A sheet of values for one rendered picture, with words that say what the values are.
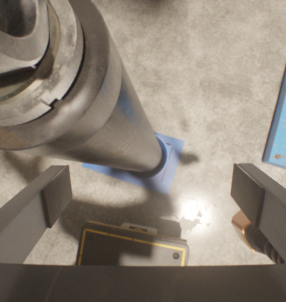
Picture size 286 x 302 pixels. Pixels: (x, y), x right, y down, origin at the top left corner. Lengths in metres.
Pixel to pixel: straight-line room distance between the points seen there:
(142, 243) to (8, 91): 1.28
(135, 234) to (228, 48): 1.60
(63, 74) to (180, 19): 1.95
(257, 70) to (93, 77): 1.81
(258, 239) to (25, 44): 0.48
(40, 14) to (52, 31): 0.02
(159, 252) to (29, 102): 1.29
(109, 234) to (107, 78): 1.28
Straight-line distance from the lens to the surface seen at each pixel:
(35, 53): 0.20
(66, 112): 0.24
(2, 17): 0.25
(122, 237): 1.44
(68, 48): 0.24
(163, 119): 1.74
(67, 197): 0.16
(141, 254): 1.45
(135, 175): 1.34
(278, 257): 0.43
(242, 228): 0.55
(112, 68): 0.26
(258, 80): 1.96
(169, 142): 1.69
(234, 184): 0.17
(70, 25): 0.25
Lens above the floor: 1.68
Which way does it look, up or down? 79 degrees down
